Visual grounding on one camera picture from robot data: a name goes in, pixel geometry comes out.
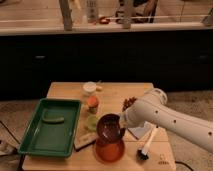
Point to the dark red bowl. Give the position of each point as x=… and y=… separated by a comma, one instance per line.
x=108, y=128

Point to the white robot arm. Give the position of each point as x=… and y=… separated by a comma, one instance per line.
x=151, y=107

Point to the small yellow item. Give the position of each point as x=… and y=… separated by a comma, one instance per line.
x=99, y=88

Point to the white round container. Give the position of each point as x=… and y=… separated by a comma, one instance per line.
x=89, y=88

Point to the orange lid spice jar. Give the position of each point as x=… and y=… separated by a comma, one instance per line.
x=93, y=104

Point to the brown dried fruit pile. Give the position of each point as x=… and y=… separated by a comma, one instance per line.
x=128, y=102

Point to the small green cup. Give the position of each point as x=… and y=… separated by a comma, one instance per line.
x=91, y=123

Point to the blue sponge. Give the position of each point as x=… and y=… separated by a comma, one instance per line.
x=139, y=132

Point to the black chalkboard eraser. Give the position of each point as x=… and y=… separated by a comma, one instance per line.
x=84, y=141

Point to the green cucumber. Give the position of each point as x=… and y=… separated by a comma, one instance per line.
x=54, y=120

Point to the red object on counter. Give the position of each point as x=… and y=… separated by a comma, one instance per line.
x=104, y=21

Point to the orange bowl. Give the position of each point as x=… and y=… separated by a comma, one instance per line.
x=109, y=152

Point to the green plastic tray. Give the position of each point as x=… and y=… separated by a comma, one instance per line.
x=52, y=140

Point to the black white brush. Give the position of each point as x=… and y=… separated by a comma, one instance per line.
x=142, y=153

